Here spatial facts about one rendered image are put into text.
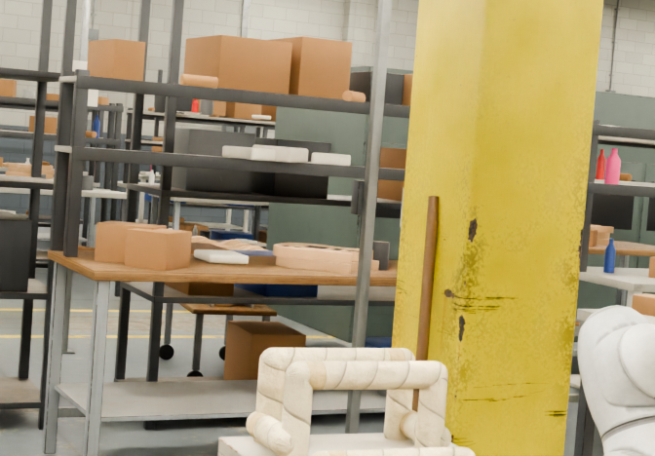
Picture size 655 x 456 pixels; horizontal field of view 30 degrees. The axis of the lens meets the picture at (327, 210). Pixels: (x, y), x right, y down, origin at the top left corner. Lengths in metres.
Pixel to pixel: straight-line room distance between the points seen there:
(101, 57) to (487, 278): 3.30
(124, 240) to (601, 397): 3.71
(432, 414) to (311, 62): 5.03
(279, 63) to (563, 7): 3.92
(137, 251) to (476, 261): 2.81
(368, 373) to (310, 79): 5.04
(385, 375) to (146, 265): 3.67
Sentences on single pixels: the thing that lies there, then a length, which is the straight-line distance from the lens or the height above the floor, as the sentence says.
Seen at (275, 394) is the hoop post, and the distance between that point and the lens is 1.42.
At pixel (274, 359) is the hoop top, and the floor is 1.20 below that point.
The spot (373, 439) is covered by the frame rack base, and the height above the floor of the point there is 1.10.
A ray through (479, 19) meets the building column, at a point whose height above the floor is 1.71.
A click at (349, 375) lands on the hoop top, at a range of 1.36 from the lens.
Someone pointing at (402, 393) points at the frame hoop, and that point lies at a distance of 1.49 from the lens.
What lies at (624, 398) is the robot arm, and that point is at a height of 1.17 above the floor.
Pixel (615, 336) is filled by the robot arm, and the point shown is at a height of 1.24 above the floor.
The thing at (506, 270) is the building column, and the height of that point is 1.23.
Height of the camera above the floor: 1.45
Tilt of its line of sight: 3 degrees down
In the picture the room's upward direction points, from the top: 4 degrees clockwise
